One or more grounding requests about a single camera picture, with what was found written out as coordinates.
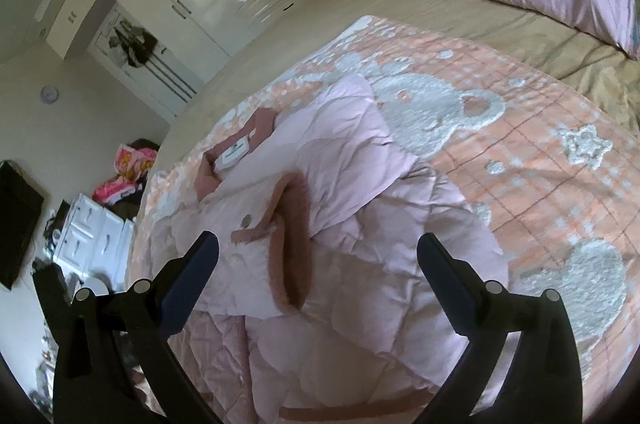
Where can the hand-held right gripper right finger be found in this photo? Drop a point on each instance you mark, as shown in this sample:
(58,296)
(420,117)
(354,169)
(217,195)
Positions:
(445,279)

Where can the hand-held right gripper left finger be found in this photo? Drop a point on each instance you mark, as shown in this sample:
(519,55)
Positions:
(192,274)

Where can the pink quilted jacket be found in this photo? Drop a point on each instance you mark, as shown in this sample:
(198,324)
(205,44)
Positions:
(350,284)

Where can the white drawer cabinet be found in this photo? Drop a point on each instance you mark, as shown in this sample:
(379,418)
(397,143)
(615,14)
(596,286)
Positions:
(90,229)

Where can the pink and yellow bag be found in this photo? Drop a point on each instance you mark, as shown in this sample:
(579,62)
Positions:
(125,174)

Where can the orange plaid bear blanket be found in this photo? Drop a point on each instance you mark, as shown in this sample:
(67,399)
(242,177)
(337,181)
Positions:
(525,184)

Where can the white door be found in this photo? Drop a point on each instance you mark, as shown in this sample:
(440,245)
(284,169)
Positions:
(170,73)

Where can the black hanging bags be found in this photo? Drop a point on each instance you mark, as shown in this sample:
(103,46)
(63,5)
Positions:
(135,48)

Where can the bed with beige sheet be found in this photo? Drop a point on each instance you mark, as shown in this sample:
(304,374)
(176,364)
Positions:
(450,13)

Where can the black wall television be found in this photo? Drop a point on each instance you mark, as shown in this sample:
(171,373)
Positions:
(17,224)

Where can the round wall clock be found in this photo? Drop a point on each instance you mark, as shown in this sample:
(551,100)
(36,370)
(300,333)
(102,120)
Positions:
(49,93)

